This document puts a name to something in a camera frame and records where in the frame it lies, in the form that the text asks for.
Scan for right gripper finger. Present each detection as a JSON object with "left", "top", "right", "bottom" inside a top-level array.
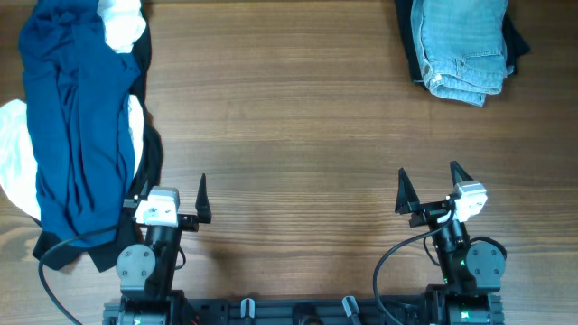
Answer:
[
  {"left": 450, "top": 161, "right": 473, "bottom": 185},
  {"left": 395, "top": 168, "right": 420, "bottom": 214}
]

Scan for blue t-shirt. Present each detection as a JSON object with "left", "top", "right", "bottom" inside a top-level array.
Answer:
[{"left": 19, "top": 0, "right": 140, "bottom": 247}]

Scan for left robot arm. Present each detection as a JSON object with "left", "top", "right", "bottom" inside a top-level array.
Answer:
[{"left": 102, "top": 176, "right": 212, "bottom": 325}]

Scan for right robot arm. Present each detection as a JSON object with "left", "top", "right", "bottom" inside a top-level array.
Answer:
[{"left": 395, "top": 161, "right": 507, "bottom": 325}]

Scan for black garment under pile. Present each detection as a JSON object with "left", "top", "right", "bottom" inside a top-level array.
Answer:
[{"left": 44, "top": 28, "right": 163, "bottom": 273}]

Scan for folded light blue jeans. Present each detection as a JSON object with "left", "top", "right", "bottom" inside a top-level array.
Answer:
[{"left": 410, "top": 0, "right": 511, "bottom": 107}]

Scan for black folded garment under jeans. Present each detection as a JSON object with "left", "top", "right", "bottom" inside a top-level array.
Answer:
[{"left": 395, "top": 0, "right": 530, "bottom": 88}]

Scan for white shirt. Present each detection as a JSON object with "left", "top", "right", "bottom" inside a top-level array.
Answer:
[{"left": 1, "top": 0, "right": 152, "bottom": 221}]

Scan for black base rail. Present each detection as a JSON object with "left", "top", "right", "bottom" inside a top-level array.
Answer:
[{"left": 102, "top": 295, "right": 505, "bottom": 325}]

